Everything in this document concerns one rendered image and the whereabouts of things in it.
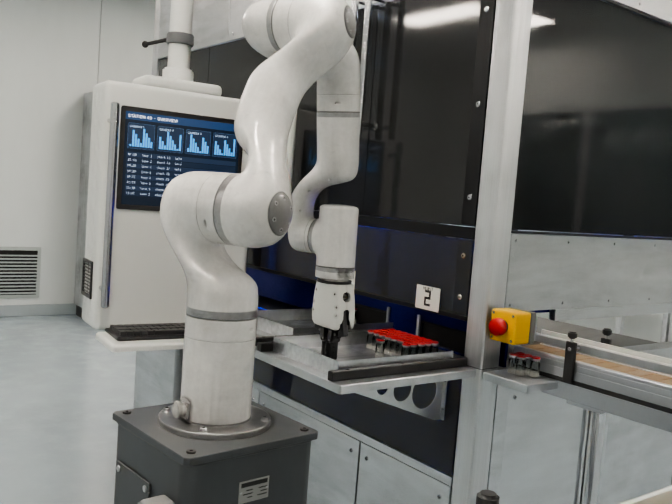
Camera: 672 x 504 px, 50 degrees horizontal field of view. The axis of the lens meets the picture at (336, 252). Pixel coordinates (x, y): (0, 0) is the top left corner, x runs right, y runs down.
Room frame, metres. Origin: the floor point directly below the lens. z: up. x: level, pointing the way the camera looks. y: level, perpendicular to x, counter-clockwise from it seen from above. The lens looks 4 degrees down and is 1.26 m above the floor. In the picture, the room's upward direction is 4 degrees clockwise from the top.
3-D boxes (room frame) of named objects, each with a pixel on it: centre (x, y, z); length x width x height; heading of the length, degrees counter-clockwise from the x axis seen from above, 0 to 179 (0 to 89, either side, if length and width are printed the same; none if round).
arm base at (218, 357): (1.22, 0.18, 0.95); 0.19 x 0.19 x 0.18
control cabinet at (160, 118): (2.37, 0.55, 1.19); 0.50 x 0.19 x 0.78; 122
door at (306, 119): (2.26, 0.07, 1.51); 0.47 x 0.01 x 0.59; 37
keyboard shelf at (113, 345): (2.20, 0.47, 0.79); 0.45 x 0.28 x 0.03; 122
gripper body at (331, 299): (1.56, 0.00, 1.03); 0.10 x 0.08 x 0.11; 37
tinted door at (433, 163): (1.90, -0.20, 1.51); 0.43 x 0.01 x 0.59; 37
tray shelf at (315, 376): (1.87, -0.01, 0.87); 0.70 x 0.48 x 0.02; 37
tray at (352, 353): (1.71, -0.08, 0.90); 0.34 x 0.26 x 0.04; 126
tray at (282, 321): (2.04, 0.04, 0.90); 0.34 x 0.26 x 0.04; 127
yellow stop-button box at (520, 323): (1.64, -0.41, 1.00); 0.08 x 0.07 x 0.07; 127
